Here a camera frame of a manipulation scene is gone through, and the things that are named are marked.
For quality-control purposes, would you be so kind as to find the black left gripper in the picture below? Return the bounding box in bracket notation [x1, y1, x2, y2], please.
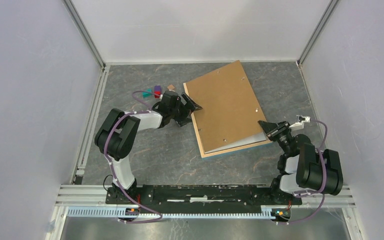
[169, 93, 203, 127]

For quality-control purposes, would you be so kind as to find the natural wooden cube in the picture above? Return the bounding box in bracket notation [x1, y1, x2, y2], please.
[167, 84, 175, 91]

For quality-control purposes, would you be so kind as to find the purple wooden block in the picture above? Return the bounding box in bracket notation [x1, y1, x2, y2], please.
[153, 85, 162, 93]

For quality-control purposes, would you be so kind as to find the colourful balloon photo print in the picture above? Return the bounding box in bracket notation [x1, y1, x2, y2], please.
[205, 132, 267, 154]

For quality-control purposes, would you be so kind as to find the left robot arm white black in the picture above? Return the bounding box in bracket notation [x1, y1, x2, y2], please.
[94, 90, 202, 204]

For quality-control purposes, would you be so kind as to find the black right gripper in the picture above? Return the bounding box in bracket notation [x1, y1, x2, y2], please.
[257, 120, 292, 155]

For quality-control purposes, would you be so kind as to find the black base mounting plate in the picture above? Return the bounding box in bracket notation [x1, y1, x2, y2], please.
[105, 184, 302, 214]

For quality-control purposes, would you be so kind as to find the brown cardboard backing board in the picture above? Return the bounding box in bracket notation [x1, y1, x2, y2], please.
[185, 59, 268, 153]

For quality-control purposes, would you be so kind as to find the red wooden block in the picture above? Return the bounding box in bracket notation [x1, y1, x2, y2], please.
[153, 91, 161, 99]

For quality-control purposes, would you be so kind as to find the teal wooden block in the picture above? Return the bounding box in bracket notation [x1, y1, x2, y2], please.
[141, 88, 154, 98]

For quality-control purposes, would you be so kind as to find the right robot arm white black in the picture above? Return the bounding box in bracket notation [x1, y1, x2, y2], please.
[258, 115, 344, 204]

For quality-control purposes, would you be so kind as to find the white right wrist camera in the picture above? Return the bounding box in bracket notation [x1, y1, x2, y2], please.
[289, 115, 311, 131]

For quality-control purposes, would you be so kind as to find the aluminium rail base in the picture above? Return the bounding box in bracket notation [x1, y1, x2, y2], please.
[54, 184, 357, 220]

